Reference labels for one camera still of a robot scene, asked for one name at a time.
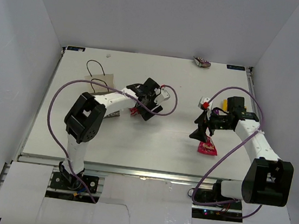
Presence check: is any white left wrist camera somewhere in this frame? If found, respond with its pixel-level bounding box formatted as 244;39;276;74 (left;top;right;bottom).
153;88;171;105

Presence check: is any red snack packet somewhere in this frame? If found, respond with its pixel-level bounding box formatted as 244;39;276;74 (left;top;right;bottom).
129;107;139;116

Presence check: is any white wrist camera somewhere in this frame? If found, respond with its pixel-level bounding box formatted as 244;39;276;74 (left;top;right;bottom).
153;88;171;105
198;97;212;111

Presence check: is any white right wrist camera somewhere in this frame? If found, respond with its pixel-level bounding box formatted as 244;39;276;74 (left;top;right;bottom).
198;97;212;111

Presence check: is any red pink snack pouch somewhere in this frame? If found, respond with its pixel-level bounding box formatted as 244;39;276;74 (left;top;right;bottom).
197;136;218;156

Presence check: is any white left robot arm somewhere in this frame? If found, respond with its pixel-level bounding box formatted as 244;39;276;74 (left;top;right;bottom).
59;78;170;189

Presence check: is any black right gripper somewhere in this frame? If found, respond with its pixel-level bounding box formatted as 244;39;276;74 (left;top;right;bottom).
189;106;235;146

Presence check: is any aluminium front rail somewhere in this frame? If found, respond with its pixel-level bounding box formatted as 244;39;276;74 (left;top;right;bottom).
17;153;248;192

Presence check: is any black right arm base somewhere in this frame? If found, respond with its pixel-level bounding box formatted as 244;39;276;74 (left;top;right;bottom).
191;189;243;223

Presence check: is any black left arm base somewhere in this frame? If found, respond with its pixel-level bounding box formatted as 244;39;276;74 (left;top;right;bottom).
49;171;100;194

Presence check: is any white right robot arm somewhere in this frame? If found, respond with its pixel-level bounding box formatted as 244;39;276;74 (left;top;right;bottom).
189;96;294;208

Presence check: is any blue corner label right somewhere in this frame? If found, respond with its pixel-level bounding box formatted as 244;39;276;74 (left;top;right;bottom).
226;64;245;71

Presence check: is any purple brown snack wrapper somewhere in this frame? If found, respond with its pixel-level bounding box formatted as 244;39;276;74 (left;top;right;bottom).
193;56;211;69

